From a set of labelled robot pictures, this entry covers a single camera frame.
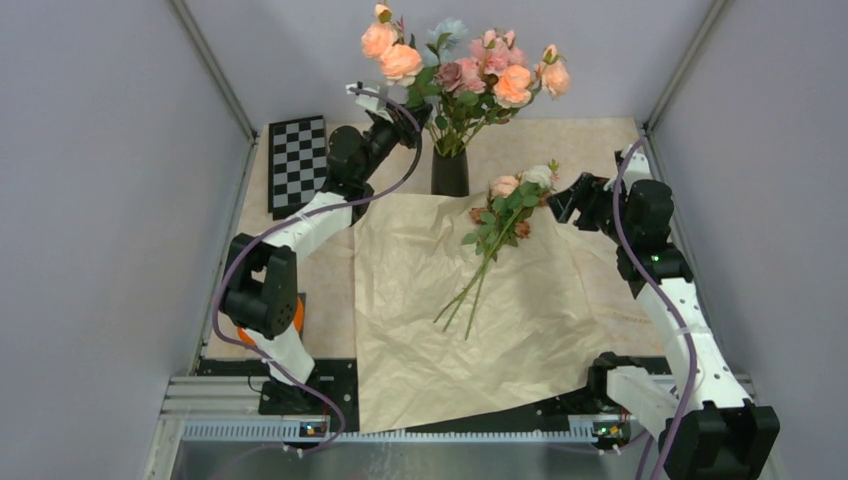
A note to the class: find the orange paper bouquet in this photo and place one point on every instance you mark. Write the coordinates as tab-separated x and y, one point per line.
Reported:
549	307

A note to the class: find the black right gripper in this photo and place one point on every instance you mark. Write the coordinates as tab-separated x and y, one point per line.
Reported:
582	196

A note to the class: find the black grey chessboard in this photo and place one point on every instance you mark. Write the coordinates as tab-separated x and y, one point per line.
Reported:
297	164

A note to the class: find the aluminium front frame rail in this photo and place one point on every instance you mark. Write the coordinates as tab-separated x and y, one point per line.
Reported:
237	402

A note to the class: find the pink orange blue flowers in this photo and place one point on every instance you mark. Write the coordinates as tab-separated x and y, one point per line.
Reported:
497	78

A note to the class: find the aluminium frame rail right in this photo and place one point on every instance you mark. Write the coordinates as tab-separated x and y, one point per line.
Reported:
695	48

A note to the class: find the aluminium frame rail left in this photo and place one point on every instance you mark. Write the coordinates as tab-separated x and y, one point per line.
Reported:
193	31

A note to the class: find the aluminium frame rail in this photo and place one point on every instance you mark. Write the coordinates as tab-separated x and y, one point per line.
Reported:
193	31
695	48
237	402

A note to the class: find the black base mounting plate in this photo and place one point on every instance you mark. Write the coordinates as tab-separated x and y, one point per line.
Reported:
426	407

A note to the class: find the black cylindrical vase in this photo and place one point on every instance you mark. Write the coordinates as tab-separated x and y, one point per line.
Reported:
450	174

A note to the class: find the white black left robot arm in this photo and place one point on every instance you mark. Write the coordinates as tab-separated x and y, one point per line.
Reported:
257	301

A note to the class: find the orange curved toy track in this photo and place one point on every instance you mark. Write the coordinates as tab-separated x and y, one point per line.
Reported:
298	322

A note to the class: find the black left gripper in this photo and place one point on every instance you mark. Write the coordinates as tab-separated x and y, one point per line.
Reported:
403	126

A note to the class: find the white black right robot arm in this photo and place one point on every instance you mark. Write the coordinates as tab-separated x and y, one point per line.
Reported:
706	425

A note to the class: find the small pink flower bunch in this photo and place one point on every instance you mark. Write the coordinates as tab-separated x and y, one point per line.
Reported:
503	221

